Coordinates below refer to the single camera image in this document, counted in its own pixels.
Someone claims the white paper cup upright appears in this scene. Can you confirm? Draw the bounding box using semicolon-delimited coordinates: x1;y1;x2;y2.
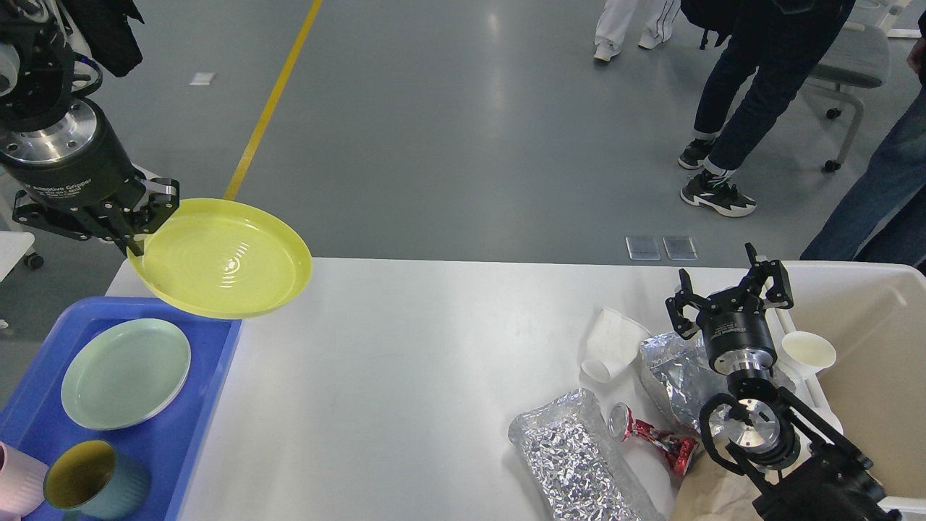
776;331;837;381

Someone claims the black jacket left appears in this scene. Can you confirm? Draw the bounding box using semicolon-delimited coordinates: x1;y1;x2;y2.
63;1;143;78

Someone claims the brown paper bag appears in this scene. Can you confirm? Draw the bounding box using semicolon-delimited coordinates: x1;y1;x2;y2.
669;453;760;520

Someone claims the yellow plastic plate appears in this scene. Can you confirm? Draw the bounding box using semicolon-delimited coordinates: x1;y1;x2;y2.
128;198;313;319

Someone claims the beige plastic bin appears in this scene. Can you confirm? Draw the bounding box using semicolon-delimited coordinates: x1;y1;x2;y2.
778;261;925;520

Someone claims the dark teal cup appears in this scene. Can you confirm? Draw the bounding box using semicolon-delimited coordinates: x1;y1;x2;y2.
43;439;151;520

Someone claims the silver foil bag rear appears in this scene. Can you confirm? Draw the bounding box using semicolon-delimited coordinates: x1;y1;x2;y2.
637;333;797;435

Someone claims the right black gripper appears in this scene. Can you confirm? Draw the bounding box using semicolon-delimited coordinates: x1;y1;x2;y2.
666;243;794;376

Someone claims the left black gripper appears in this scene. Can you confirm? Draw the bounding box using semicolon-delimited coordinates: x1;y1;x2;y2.
2;98;181;257

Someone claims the blue plastic tray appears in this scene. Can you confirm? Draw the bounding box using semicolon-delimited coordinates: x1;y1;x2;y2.
1;297;241;520

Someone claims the person with black sneakers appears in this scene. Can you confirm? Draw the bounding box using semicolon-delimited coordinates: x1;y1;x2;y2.
678;1;854;218

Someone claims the white office chair right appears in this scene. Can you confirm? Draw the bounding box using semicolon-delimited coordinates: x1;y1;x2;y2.
802;21;891;174

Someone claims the office chair left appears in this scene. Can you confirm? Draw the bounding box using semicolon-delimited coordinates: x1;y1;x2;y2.
21;250;44;270

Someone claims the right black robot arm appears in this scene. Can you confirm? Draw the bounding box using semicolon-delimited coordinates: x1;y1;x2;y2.
666;244;903;520

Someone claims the person in white trousers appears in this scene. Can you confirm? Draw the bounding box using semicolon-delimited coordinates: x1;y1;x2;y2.
593;0;682;63

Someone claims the silver foil bag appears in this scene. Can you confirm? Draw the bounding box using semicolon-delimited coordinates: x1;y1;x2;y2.
637;333;797;435
507;388;665;520

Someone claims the pink cup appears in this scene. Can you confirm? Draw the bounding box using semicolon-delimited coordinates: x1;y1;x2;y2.
1;442;48;520

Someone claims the white side table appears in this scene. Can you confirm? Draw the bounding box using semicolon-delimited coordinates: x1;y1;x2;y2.
0;231;35;281

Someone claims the pale green plate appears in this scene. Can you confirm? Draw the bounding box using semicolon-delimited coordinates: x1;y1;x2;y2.
60;318;192;430

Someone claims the person at right edge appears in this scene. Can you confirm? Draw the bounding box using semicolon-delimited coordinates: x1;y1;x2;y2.
799;14;926;276

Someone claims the white paper cup lying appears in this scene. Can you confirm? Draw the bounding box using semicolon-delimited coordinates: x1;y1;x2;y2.
578;307;652;384

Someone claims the floor socket plate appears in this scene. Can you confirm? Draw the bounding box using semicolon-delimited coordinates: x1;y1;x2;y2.
662;235;699;261
625;235;662;263

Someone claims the floor socket plate left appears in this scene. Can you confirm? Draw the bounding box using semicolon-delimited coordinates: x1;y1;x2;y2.
625;235;662;263

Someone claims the silver foil bag front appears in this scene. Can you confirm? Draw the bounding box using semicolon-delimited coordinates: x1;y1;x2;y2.
507;388;665;520

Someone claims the floor socket plate right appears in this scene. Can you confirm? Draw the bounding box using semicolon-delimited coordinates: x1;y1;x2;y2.
662;235;699;261

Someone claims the crushed red soda can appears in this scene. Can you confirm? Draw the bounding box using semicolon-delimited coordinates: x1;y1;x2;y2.
608;402;699;477

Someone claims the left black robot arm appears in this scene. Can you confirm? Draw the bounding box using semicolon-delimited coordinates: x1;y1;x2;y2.
1;1;181;256

